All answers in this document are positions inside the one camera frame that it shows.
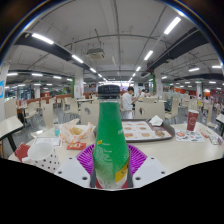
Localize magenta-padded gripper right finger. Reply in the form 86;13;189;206
127;143;168;189

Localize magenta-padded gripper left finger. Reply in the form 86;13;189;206
54;143;98;189

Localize green drink bottle black cap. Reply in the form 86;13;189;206
92;84;131;190

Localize red sauce packet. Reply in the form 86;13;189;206
66;141;87;151

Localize dark brown food tray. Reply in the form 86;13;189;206
93;118;176;144

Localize crumpled food wrapper paper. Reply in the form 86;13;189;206
59;118;97;144

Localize printed paper tray liner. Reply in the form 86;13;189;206
120;120;173;140

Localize white printed paper sheet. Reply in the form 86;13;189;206
32;136;63;148

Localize small teal bottle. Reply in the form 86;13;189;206
53;123;61;138

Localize white polka-dot mug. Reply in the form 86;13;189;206
21;142;62;174

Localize white paper napkin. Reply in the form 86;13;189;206
148;114;164;127

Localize colourful printed leaflet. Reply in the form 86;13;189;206
174;129;206;144

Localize person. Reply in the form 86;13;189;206
120;86;139;120

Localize red tissue packet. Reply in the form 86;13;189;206
13;142;32;163

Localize red paper cup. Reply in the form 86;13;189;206
185;109;200;132

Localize clear plastic bag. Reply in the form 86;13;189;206
208;133;223;146

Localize white side table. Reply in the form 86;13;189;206
0;115;24;153
214;112;224;138

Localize ceiling air conditioner unit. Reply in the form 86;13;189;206
85;48;106;61

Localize ceiling lights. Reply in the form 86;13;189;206
6;15;224;93

